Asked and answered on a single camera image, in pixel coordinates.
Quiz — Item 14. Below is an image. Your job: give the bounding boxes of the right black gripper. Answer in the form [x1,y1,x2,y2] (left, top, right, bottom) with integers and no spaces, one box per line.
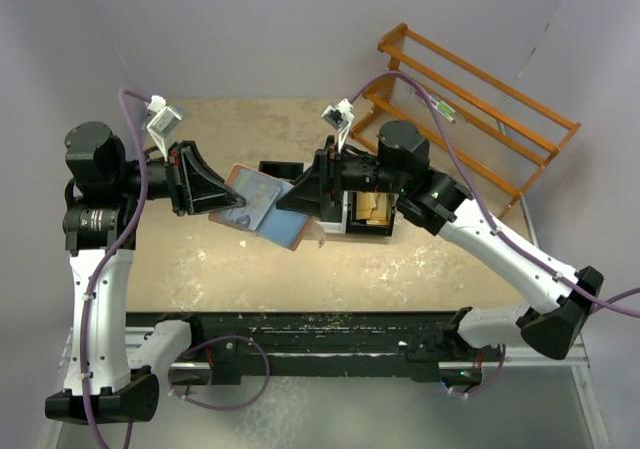
[277,136,406,216]

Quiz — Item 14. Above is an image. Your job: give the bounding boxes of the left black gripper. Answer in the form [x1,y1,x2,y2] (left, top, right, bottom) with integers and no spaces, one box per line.
[113,139,245,215]

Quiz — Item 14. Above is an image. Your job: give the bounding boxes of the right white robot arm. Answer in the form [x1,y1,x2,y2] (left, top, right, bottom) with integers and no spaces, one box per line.
[276,120,604,360]

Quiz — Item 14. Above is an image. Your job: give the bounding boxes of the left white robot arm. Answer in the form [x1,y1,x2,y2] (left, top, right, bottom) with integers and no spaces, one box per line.
[45,122,245,425]

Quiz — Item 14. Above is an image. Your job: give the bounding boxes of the black bin with silver cards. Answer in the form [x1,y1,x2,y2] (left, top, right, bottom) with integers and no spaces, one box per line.
[258,161,304,183]

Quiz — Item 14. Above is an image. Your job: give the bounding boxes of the white bin with black cards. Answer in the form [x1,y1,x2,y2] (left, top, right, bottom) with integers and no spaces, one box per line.
[317,204,348,235]

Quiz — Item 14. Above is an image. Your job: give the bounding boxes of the black bin with gold cards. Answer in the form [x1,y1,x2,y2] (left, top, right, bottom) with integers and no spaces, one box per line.
[346,192,395,238]

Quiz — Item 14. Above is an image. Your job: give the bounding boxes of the gold cards pile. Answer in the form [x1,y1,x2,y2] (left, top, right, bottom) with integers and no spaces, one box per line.
[355,192,391,226]

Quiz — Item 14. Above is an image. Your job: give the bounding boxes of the markers on rack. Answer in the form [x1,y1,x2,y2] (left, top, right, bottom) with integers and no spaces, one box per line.
[410,86,457,124]

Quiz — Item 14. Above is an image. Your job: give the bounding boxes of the orange wooden rack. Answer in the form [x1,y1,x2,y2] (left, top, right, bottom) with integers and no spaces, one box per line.
[351,23,581,217]

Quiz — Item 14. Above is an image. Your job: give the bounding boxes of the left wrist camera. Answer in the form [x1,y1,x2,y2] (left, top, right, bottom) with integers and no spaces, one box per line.
[146,95,184,160]

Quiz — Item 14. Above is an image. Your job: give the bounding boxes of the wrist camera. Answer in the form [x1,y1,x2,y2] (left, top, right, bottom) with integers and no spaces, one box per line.
[146,95,184,160]
[321,99,355,153]

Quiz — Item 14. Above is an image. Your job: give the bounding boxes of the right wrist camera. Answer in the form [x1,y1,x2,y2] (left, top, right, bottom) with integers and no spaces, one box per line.
[321,99,355,153]

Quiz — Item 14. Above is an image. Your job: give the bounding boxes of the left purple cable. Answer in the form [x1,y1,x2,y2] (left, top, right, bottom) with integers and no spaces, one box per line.
[82,88,274,449]

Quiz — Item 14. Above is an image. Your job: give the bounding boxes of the purple cable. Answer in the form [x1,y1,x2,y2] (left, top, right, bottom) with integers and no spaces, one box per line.
[349,71,640,400]
[82,88,274,449]

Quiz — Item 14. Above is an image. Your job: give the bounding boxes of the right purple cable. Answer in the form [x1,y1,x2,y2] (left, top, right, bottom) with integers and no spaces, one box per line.
[349,71,640,400]

